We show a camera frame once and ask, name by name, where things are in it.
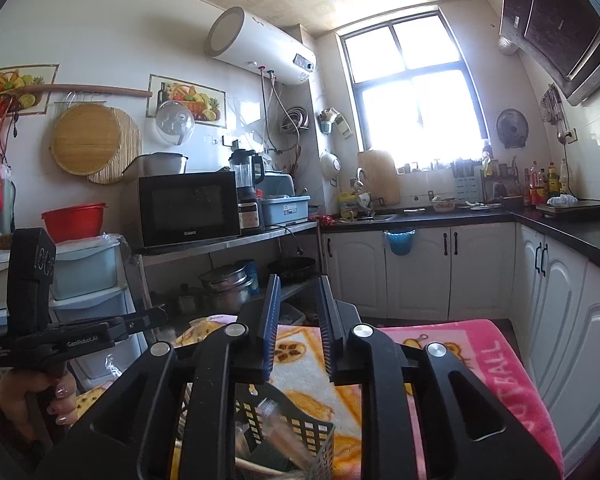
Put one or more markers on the long wooden rolling pin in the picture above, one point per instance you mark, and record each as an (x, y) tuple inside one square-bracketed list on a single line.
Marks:
[(105, 89)]

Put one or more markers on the black mesh utensil basket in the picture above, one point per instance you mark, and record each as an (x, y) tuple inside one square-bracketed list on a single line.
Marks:
[(300, 425)]

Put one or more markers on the black microwave oven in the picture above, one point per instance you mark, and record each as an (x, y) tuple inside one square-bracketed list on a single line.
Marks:
[(190, 207)]

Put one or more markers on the light blue drawer cabinet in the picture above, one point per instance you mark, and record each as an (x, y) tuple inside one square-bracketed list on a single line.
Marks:
[(85, 270)]

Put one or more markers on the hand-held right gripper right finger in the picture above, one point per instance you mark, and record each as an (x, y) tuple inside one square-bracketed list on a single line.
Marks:
[(325, 332)]

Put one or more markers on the red plastic basin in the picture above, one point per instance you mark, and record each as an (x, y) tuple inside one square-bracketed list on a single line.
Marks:
[(75, 222)]

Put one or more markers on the black range hood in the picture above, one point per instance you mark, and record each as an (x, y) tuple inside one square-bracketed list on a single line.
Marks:
[(565, 25)]

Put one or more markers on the round wall fan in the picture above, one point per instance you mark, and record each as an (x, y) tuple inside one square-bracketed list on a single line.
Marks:
[(512, 127)]

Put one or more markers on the yellow package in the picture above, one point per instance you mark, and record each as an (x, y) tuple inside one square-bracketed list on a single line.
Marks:
[(349, 205)]

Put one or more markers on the round bamboo tray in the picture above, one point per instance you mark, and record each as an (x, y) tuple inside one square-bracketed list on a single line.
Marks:
[(85, 140)]

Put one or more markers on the white cloth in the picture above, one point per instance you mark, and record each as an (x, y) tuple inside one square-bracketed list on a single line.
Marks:
[(562, 200)]

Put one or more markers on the steel cooking pot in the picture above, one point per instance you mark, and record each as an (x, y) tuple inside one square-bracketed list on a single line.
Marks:
[(227, 285)]

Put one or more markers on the pink printed blanket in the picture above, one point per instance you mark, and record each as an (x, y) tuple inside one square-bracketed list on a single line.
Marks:
[(300, 360)]

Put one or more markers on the white water heater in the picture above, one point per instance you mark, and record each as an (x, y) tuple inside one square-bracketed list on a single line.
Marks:
[(260, 45)]

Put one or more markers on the metal shelf table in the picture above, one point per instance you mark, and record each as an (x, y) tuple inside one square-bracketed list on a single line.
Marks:
[(260, 237)]

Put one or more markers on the clear plastic utensil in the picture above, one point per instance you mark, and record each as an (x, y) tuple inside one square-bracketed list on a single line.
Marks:
[(285, 435)]

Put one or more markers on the black blender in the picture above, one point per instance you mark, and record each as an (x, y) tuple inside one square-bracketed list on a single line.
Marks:
[(250, 215)]

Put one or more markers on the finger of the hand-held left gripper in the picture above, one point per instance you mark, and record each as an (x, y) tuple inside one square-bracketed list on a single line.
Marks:
[(145, 317)]

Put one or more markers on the sink faucet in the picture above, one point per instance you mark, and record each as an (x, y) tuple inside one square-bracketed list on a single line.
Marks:
[(361, 176)]

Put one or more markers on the wall utensil holder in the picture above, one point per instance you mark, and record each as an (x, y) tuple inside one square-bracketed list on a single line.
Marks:
[(326, 125)]

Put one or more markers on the black frying pan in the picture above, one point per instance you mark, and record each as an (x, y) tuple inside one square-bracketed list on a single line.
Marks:
[(290, 267)]

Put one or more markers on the blue plastic container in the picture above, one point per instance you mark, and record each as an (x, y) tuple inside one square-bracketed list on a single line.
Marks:
[(251, 275)]

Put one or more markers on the wooden cutting board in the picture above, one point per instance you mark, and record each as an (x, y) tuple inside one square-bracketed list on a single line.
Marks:
[(380, 175)]

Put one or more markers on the fruit wall poster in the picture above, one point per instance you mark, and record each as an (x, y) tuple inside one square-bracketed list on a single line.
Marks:
[(200, 97), (15, 82)]

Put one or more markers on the round straw mat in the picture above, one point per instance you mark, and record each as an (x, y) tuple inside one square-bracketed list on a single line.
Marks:
[(130, 145)]

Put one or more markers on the red label sauce bottle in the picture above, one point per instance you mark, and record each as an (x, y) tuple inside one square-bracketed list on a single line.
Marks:
[(536, 190)]

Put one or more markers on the white hanging colander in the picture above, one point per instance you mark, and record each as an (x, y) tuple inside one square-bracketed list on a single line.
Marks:
[(330, 164)]

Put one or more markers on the kitchen window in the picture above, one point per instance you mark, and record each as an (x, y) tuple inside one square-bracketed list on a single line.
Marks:
[(410, 85)]

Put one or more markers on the hanging metal ladles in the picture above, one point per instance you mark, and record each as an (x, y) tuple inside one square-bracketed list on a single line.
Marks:
[(552, 105)]

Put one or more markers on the blue dish drainer box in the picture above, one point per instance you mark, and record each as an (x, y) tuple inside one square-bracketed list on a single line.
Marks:
[(287, 210)]

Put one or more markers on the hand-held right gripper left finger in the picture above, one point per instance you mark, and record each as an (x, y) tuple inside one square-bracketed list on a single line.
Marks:
[(271, 332)]

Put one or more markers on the black induction cooktop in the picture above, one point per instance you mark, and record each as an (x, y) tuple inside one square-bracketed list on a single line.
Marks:
[(580, 209)]

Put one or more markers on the white kitchen cabinets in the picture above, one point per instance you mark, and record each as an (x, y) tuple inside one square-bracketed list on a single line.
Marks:
[(475, 270)]

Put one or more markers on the person's left hand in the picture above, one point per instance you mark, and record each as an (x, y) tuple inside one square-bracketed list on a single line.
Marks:
[(15, 395)]

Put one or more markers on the dark spice rack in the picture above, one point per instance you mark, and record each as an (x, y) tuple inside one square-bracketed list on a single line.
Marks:
[(502, 185)]

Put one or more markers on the clear plastic dome cover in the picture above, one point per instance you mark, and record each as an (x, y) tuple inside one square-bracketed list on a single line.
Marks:
[(175, 122)]

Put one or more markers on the blue hanging bin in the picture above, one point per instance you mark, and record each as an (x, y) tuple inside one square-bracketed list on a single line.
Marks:
[(400, 242)]

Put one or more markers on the glass bowl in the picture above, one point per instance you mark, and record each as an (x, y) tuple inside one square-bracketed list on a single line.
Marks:
[(443, 205)]

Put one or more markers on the yellow oil bottle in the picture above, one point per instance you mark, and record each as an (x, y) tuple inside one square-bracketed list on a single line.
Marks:
[(553, 182)]

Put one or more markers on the silver exhaust duct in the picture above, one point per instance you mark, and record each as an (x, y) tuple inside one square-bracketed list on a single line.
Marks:
[(507, 45)]

